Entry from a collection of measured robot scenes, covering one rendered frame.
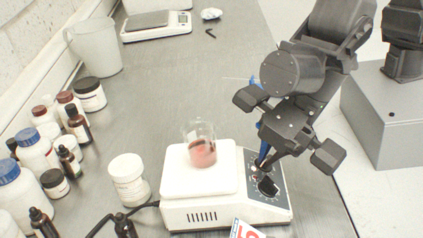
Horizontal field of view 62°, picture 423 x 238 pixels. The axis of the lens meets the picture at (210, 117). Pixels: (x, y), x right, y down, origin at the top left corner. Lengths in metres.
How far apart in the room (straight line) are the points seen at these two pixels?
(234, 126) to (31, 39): 0.62
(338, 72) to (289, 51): 0.09
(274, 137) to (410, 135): 0.27
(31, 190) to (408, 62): 0.68
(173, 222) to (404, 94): 0.45
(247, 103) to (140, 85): 0.53
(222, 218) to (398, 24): 0.43
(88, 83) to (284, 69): 0.62
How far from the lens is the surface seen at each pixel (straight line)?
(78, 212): 0.70
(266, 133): 0.48
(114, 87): 1.05
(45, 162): 0.75
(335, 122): 0.79
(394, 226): 0.62
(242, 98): 0.55
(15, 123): 0.89
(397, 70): 0.73
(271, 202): 0.56
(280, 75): 0.44
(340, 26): 0.48
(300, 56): 0.44
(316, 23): 0.50
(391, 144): 0.66
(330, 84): 0.50
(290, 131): 0.48
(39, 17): 1.18
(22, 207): 0.67
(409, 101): 0.69
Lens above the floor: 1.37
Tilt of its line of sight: 35 degrees down
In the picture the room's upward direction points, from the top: 9 degrees counter-clockwise
